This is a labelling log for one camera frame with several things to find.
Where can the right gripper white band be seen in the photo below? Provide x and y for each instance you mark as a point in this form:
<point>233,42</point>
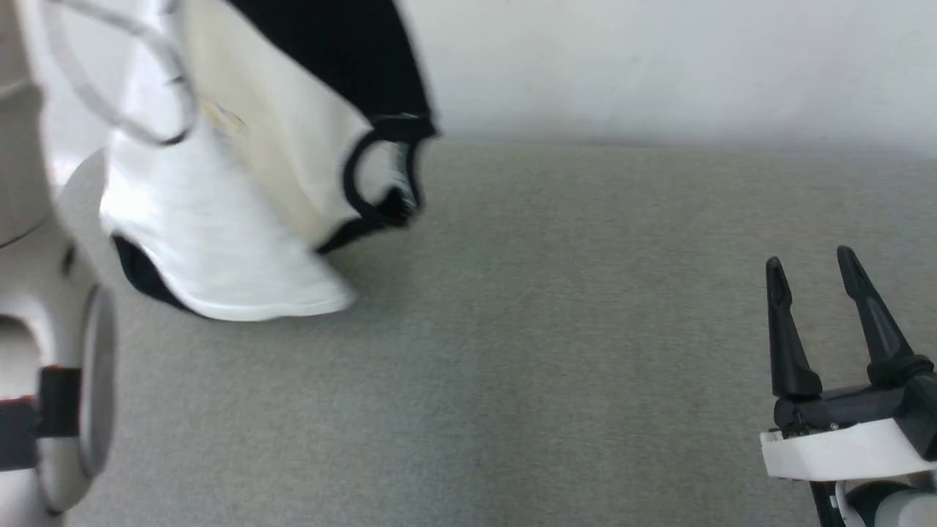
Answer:
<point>842,443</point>

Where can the white and black garment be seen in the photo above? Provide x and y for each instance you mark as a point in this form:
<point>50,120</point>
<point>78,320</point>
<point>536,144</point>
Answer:
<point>241,183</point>

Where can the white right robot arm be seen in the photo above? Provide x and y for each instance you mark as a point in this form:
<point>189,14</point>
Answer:
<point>889,506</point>

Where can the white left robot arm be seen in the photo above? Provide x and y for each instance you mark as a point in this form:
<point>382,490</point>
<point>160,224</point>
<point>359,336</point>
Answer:
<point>29,293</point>

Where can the grey fabric sofa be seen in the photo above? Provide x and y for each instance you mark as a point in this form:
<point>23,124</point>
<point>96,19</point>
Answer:
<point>549,329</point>

